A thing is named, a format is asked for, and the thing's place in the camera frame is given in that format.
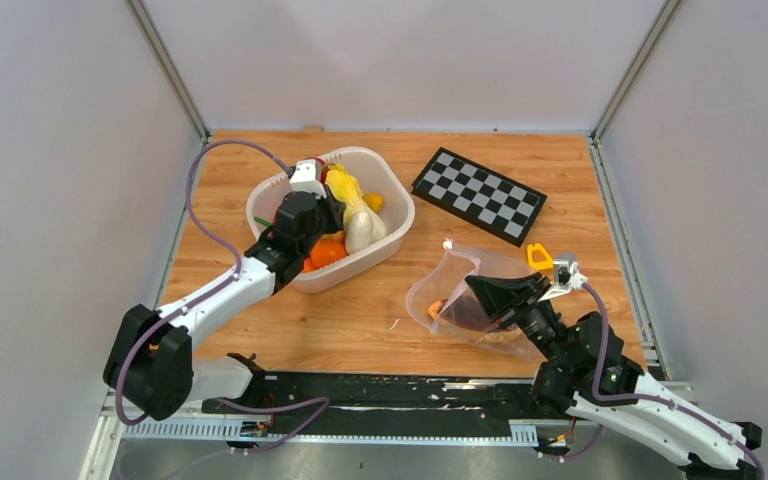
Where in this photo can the carrot with green stem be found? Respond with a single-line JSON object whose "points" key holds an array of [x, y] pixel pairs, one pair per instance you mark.
{"points": [[261, 222]]}

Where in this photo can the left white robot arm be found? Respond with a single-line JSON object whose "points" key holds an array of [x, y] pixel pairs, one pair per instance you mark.
{"points": [[151, 367]]}

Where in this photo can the black white checkerboard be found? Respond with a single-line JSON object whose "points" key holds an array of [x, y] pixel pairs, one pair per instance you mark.
{"points": [[480, 196]]}

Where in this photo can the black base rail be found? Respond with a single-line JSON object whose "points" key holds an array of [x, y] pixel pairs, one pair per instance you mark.
{"points": [[369, 409]]}

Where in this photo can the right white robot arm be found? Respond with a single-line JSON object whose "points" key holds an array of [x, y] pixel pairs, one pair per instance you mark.
{"points": [[585, 374]]}

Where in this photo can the orange fruit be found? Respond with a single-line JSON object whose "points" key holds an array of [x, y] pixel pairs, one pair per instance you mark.
{"points": [[326, 252]]}

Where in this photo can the white plastic basket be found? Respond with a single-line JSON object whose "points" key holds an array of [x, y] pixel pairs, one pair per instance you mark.
{"points": [[374, 176]]}

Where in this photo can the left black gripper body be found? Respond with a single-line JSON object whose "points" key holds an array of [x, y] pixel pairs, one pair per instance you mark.
{"points": [[327, 221]]}

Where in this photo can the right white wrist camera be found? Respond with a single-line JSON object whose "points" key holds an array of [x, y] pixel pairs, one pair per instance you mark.
{"points": [[567, 276]]}

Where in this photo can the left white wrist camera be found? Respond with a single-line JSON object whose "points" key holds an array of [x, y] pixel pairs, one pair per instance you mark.
{"points": [[306, 176]]}

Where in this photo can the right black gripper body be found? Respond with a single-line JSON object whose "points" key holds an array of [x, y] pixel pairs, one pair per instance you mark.
{"points": [[541, 327]]}

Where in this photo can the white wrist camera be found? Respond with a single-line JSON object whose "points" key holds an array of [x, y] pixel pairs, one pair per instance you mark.
{"points": [[567, 276], [306, 176]]}

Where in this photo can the yellow plastic triangle piece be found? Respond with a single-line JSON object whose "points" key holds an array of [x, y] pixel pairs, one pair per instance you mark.
{"points": [[538, 257]]}

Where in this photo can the clear zip top bag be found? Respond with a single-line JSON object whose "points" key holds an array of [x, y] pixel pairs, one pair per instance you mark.
{"points": [[447, 281]]}

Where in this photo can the yellow napa cabbage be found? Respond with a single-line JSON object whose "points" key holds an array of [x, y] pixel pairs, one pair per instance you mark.
{"points": [[363, 227]]}

